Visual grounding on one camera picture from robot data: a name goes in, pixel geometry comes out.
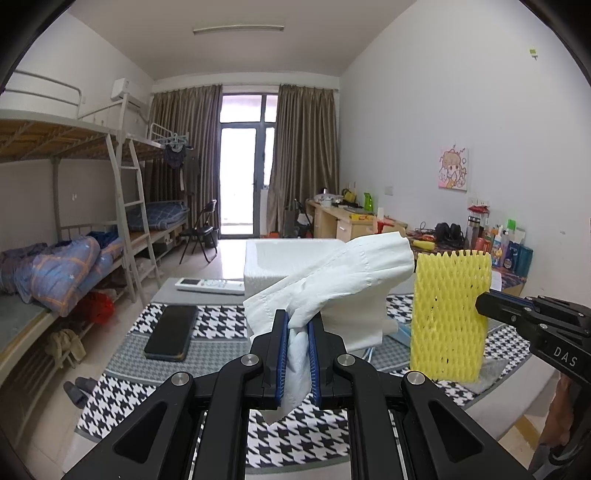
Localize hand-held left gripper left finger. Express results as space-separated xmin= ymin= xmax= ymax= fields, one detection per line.
xmin=60 ymin=309 xmax=290 ymax=480

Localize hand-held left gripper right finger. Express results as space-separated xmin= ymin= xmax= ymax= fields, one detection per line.
xmin=307 ymin=320 xmax=536 ymax=480

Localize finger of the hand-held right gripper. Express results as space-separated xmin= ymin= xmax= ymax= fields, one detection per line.
xmin=475 ymin=290 xmax=539 ymax=328

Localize yellow foam net sleeve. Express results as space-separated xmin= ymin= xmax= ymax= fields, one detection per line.
xmin=410 ymin=249 xmax=492 ymax=382

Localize white tissue paper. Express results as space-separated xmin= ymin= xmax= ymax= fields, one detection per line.
xmin=243 ymin=232 xmax=415 ymax=424

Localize white foam box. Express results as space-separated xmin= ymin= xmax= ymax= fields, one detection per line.
xmin=244 ymin=237 xmax=352 ymax=302

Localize person's right forearm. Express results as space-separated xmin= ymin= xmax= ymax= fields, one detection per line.
xmin=531 ymin=374 xmax=591 ymax=480

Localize desk with printed cover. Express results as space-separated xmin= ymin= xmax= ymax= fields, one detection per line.
xmin=406 ymin=230 xmax=536 ymax=297

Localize group of toiletry bottles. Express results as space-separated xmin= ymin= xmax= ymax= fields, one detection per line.
xmin=465 ymin=198 xmax=535 ymax=278

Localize black white houndstooth cloth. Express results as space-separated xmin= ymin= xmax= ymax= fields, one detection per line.
xmin=76 ymin=291 xmax=555 ymax=469

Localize black headphones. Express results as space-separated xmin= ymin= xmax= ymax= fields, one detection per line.
xmin=434 ymin=222 xmax=465 ymax=246

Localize white remote control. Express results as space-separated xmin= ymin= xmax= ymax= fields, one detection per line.
xmin=175 ymin=277 xmax=246 ymax=296

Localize black smartphone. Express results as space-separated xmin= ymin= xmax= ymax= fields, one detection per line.
xmin=143 ymin=305 xmax=199 ymax=362

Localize light wooden desk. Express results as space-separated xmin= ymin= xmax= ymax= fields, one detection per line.
xmin=307 ymin=198 xmax=409 ymax=241

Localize black folding chair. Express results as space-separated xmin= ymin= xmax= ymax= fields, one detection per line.
xmin=178 ymin=199 xmax=219 ymax=265

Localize red bag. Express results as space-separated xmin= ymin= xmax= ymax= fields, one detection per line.
xmin=83 ymin=291 xmax=116 ymax=326

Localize metal bunk bed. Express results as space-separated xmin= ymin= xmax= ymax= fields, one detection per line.
xmin=0 ymin=69 xmax=162 ymax=384
xmin=124 ymin=122 xmax=192 ymax=259

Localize blue checked bedding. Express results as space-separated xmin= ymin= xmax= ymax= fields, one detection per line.
xmin=126 ymin=201 xmax=190 ymax=232

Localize glass balcony door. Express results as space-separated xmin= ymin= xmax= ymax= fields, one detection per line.
xmin=217 ymin=92 xmax=278 ymax=239

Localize white bed ladder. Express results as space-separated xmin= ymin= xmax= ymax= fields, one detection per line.
xmin=105 ymin=134 xmax=163 ymax=302

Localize pair of dark slippers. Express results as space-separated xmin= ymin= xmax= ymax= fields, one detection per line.
xmin=62 ymin=376 xmax=100 ymax=409

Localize brown curtain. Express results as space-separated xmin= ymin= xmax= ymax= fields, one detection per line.
xmin=148 ymin=85 xmax=223 ymax=241
xmin=268 ymin=84 xmax=341 ymax=239

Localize hanging dark clothes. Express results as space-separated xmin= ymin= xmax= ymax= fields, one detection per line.
xmin=163 ymin=142 xmax=202 ymax=191

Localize blue plaid quilt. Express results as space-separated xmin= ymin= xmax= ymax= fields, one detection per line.
xmin=0 ymin=234 xmax=126 ymax=317

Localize white air conditioner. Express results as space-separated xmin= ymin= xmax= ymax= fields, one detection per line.
xmin=111 ymin=78 xmax=145 ymax=110

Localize ceiling tube light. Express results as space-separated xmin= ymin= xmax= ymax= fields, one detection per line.
xmin=193 ymin=25 xmax=285 ymax=35

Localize cartoon wall poster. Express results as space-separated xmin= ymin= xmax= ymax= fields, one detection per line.
xmin=437 ymin=148 xmax=470 ymax=191

